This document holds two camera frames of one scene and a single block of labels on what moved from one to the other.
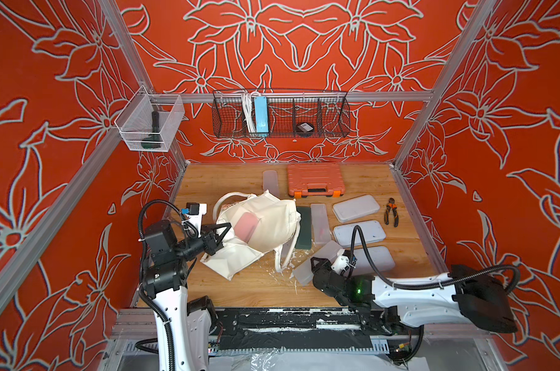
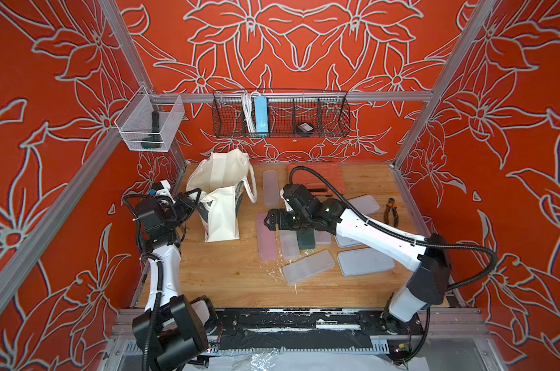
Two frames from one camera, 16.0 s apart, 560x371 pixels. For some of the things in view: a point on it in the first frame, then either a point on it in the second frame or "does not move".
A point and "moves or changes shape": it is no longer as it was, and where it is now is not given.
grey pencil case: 355,208 does not move
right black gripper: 317,266 → 284,222
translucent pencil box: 304,273 moves or changes shape
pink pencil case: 245,226 → 267,239
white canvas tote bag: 278,229 → 220,177
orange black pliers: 391,205 does not move
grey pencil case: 380,256 does not move
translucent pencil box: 270,181 does not move
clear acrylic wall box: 149,121 does not move
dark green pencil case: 304,240 does not move
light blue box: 261,115 does not move
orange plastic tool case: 315,180 does not move
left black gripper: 208,236 → 185,204
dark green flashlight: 154,141 does not move
